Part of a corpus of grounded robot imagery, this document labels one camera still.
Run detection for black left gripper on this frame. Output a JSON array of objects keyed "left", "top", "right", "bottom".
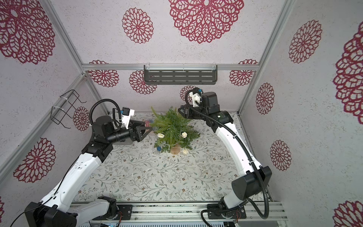
[{"left": 107, "top": 120, "right": 153, "bottom": 144}]

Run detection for string lights with rattan balls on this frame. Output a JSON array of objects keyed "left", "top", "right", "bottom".
[{"left": 154, "top": 132, "right": 192, "bottom": 155}]

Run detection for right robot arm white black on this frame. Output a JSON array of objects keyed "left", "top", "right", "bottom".
[{"left": 178, "top": 88, "right": 272, "bottom": 219}]

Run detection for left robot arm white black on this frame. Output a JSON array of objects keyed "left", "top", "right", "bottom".
[{"left": 24, "top": 115, "right": 152, "bottom": 227}]

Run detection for small green christmas tree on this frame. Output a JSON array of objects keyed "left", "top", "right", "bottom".
[{"left": 150, "top": 107, "right": 200, "bottom": 146}]

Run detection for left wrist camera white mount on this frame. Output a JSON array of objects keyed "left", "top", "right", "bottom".
[{"left": 122, "top": 107, "right": 135, "bottom": 129}]

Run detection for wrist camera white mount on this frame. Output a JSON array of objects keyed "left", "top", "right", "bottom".
[
  {"left": 122, "top": 107, "right": 135, "bottom": 129},
  {"left": 189, "top": 88, "right": 203, "bottom": 107}
]

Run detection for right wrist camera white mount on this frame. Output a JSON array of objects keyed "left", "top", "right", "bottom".
[{"left": 189, "top": 88, "right": 203, "bottom": 107}]

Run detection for grey slotted wall shelf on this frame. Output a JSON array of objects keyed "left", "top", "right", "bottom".
[{"left": 144, "top": 65, "right": 218, "bottom": 85}]

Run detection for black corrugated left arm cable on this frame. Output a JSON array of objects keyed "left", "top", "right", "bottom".
[{"left": 88, "top": 98, "right": 123, "bottom": 128}]

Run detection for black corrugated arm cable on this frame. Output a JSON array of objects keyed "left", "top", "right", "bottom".
[
  {"left": 88, "top": 98, "right": 123, "bottom": 128},
  {"left": 185, "top": 90, "right": 269, "bottom": 227}
]

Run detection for black wire wall basket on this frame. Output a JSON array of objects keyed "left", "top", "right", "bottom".
[{"left": 50, "top": 89, "right": 86, "bottom": 129}]

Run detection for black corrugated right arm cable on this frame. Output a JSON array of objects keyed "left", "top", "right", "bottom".
[{"left": 185, "top": 90, "right": 269, "bottom": 227}]

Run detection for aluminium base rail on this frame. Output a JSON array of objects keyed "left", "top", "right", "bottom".
[{"left": 50, "top": 201, "right": 288, "bottom": 227}]

